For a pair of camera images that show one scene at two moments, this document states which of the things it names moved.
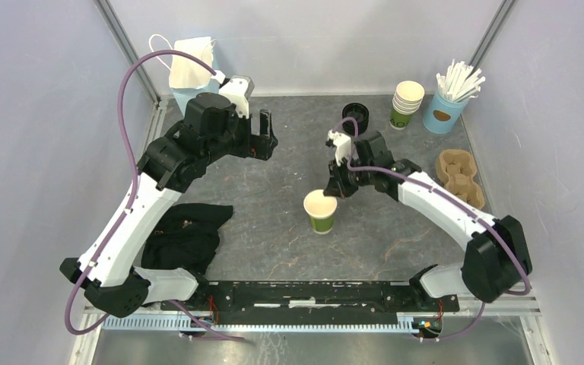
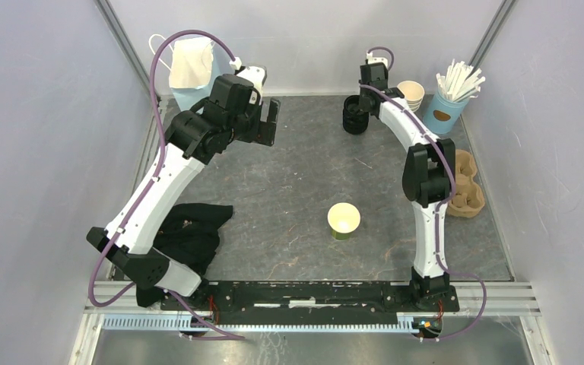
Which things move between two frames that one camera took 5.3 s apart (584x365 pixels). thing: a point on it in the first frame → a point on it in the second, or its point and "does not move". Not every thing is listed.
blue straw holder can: (442, 114) does not move
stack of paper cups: (407, 100) does not move
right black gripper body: (347, 182) → (363, 93)
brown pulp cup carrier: (456, 170) does not move
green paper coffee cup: (321, 209) → (343, 218)
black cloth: (186, 236) does not move
